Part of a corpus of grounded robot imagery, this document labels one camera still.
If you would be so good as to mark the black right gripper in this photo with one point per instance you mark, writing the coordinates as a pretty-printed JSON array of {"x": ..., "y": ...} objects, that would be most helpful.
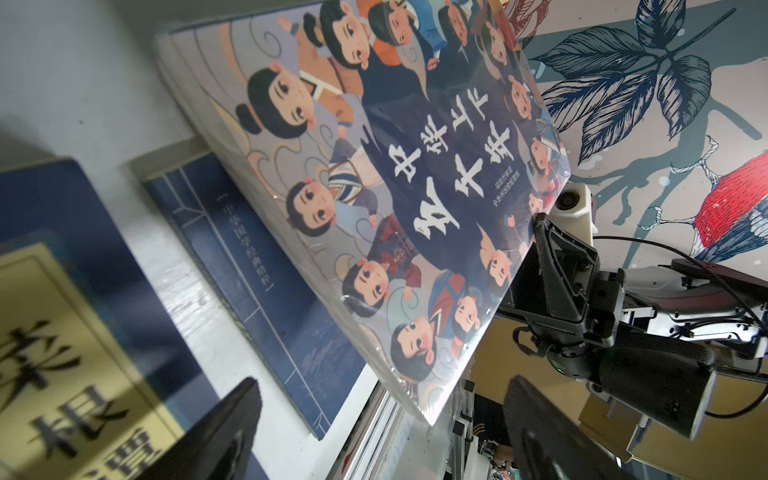
[{"x": 568, "y": 306}]

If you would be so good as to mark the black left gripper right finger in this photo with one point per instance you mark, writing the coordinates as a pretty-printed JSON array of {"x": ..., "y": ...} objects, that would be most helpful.
[{"x": 547, "y": 444}]

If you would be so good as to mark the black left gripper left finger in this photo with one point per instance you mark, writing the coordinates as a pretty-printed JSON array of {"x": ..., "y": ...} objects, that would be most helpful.
[{"x": 220, "y": 445}]

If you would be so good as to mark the colourful cartoon cover book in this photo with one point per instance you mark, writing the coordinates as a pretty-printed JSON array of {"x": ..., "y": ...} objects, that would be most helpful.
[{"x": 398, "y": 152}]

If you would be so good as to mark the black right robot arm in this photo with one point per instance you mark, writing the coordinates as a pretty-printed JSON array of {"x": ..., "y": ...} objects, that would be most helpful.
[{"x": 645, "y": 338}]

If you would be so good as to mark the blue book far left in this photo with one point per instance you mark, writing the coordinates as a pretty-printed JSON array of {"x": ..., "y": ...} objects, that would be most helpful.
[{"x": 96, "y": 380}]

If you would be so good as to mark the blue book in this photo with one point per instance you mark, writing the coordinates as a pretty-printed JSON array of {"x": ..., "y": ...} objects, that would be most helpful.
[
  {"x": 282, "y": 319},
  {"x": 96, "y": 380}
]

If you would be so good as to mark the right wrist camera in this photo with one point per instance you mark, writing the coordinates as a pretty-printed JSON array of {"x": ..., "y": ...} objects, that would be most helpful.
[{"x": 574, "y": 211}]

